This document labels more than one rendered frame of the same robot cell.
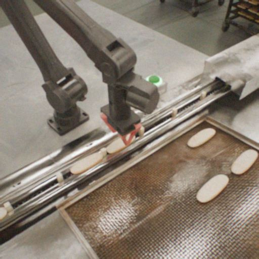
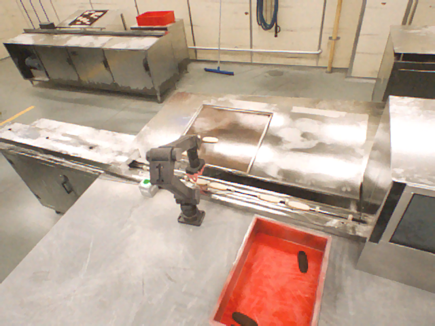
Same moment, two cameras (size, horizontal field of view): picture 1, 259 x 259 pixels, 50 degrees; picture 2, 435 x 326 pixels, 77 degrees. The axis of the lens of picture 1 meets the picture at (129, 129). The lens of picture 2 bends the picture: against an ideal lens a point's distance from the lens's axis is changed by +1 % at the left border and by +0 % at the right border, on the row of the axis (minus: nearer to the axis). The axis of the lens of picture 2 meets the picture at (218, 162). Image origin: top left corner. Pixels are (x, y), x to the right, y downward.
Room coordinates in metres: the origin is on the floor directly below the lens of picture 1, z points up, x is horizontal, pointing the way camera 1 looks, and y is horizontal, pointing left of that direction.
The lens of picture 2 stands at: (0.87, 1.08, 1.88)
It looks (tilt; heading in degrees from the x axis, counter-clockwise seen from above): 40 degrees down; 246
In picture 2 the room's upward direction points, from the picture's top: 8 degrees counter-clockwise
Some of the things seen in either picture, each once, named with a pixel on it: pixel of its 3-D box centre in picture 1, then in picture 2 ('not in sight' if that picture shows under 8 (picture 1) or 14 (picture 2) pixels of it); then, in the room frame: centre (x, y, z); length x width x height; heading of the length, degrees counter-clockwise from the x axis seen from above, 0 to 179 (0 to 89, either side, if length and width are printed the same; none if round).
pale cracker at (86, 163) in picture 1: (86, 162); (217, 185); (0.47, 0.12, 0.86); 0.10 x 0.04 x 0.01; 128
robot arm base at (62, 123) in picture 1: (67, 112); (190, 212); (0.67, 0.20, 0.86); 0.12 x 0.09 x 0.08; 134
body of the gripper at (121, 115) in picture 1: (120, 108); (194, 161); (0.54, 0.02, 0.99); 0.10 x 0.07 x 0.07; 38
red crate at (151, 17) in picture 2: not in sight; (155, 17); (-0.47, -3.66, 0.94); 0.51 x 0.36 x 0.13; 132
